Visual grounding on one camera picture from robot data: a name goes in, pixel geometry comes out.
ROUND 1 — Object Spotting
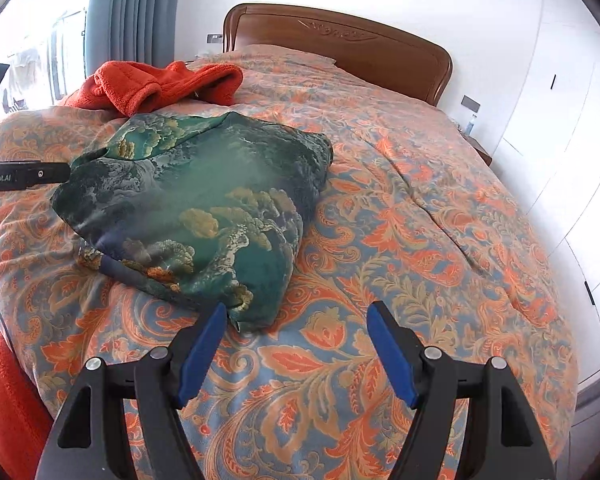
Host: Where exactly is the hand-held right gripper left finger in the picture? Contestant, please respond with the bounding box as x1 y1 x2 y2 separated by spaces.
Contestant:
35 302 228 480

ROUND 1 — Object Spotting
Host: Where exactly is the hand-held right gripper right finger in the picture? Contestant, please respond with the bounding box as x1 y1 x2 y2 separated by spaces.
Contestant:
366 301 556 480

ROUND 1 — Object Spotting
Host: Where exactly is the green floral cushion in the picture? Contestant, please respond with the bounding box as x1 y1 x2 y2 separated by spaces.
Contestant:
50 111 335 333

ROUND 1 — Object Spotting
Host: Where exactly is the window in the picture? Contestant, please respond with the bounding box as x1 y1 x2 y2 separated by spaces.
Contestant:
0 5 88 126

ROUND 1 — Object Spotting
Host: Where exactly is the orange fleece robe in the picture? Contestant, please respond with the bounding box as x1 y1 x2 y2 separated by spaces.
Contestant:
62 60 244 118

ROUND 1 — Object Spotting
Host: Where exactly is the orange fuzzy cloth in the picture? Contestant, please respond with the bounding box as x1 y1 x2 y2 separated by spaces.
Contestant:
0 332 56 466

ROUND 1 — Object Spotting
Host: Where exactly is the grey blue curtain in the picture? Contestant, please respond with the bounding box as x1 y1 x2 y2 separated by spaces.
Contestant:
85 0 183 78

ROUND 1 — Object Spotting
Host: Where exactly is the wooden nightstand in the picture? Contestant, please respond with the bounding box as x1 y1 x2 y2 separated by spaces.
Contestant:
464 135 494 167

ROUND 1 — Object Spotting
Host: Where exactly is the white wardrobe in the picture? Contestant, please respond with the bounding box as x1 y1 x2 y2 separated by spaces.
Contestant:
495 0 600 386

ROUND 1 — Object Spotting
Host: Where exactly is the floral pillow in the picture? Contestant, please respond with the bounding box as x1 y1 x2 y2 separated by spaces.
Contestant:
240 44 337 67

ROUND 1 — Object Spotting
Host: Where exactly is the wooden headboard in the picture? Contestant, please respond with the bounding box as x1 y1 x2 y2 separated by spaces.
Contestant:
222 2 453 107

